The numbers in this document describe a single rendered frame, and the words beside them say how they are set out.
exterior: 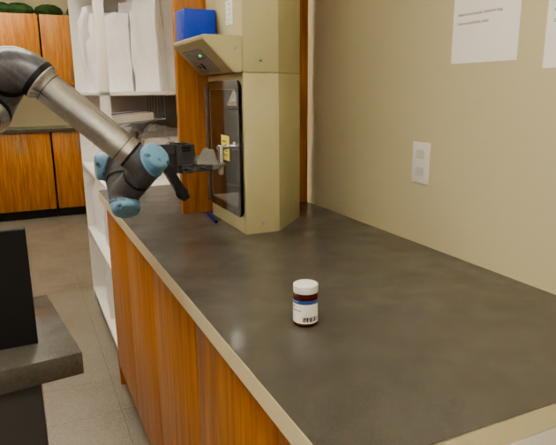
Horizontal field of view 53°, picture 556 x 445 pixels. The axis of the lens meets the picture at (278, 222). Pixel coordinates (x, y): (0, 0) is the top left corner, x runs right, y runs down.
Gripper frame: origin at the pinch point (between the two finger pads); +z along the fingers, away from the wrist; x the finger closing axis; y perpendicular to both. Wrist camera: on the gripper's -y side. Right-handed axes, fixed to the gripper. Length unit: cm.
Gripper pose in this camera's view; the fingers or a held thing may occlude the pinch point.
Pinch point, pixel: (220, 166)
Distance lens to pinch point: 166.1
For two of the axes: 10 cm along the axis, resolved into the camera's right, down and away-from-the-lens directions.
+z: 9.1, -1.0, 4.1
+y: -0.1, -9.7, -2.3
